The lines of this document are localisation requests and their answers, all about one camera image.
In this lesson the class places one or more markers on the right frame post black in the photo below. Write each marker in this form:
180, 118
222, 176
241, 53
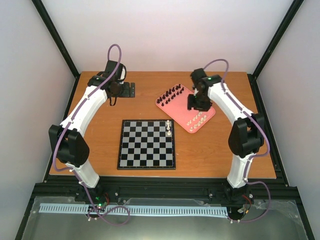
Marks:
283, 26

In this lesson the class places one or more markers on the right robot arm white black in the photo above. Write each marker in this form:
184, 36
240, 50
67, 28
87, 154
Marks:
247, 129

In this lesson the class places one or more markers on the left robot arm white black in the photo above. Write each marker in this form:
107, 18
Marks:
69, 148

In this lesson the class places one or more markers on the black aluminium frame base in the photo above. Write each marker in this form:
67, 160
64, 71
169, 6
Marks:
119, 188

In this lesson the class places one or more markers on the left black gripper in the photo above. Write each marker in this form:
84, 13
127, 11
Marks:
132, 90

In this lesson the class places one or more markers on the pink plastic tray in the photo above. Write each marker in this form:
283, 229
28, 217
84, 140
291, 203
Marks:
175, 106

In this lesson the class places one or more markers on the light blue cable duct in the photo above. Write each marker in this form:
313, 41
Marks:
136, 210

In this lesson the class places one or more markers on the left frame post black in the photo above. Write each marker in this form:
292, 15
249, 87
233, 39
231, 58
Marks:
49, 24

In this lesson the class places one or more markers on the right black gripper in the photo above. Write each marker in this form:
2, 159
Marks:
205, 108

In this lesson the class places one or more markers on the white rook chess piece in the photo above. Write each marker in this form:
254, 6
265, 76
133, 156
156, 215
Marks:
168, 125

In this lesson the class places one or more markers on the frame post black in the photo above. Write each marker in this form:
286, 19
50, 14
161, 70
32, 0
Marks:
49, 24
283, 26

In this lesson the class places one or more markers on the black and silver chessboard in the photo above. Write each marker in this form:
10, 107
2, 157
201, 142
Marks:
146, 145

